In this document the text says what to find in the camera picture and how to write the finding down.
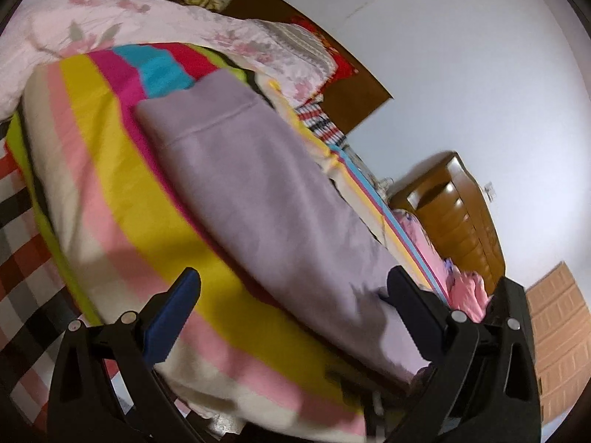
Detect pink bedsheet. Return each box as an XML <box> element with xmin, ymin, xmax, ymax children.
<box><xmin>392</xmin><ymin>207</ymin><xmax>446</xmax><ymax>287</ymax></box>

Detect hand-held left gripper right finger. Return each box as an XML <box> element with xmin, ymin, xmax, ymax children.
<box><xmin>382</xmin><ymin>265</ymin><xmax>542</xmax><ymax>443</ymax></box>

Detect glossy brown wooden headboard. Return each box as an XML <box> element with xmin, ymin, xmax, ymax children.
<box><xmin>390</xmin><ymin>151</ymin><xmax>507</xmax><ymax>289</ymax></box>

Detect striped colourful blanket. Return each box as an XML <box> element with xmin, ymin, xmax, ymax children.
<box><xmin>4</xmin><ymin>42</ymin><xmax>451</xmax><ymax>439</ymax></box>

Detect purple pants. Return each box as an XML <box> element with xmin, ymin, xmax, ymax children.
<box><xmin>135</xmin><ymin>73</ymin><xmax>432</xmax><ymax>381</ymax></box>

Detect floral folded duvet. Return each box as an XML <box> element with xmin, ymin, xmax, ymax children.
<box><xmin>249</xmin><ymin>18</ymin><xmax>335</xmax><ymax>72</ymax></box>

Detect pink comforter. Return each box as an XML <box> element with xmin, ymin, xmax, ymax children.
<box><xmin>443</xmin><ymin>265</ymin><xmax>491</xmax><ymax>321</ymax></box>

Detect light wooden wardrobe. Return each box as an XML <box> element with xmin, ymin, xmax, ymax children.
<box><xmin>524</xmin><ymin>262</ymin><xmax>591</xmax><ymax>430</ymax></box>

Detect red embroidered pillow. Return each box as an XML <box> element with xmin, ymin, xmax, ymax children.
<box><xmin>290</xmin><ymin>15</ymin><xmax>360</xmax><ymax>86</ymax></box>

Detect dark plain wooden headboard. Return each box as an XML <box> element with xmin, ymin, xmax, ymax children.
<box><xmin>222</xmin><ymin>0</ymin><xmax>394</xmax><ymax>135</ymax></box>

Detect red plaid bedsheet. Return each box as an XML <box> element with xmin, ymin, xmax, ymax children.
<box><xmin>0</xmin><ymin>104</ymin><xmax>345</xmax><ymax>427</ymax></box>

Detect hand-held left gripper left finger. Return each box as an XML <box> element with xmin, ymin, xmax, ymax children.
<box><xmin>46</xmin><ymin>267</ymin><xmax>206</xmax><ymax>443</ymax></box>

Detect pale pink floral quilt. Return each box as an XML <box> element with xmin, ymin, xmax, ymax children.
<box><xmin>0</xmin><ymin>0</ymin><xmax>335</xmax><ymax>121</ymax></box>

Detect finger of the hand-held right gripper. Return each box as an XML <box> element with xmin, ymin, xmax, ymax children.
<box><xmin>488</xmin><ymin>278</ymin><xmax>528</xmax><ymax>328</ymax></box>

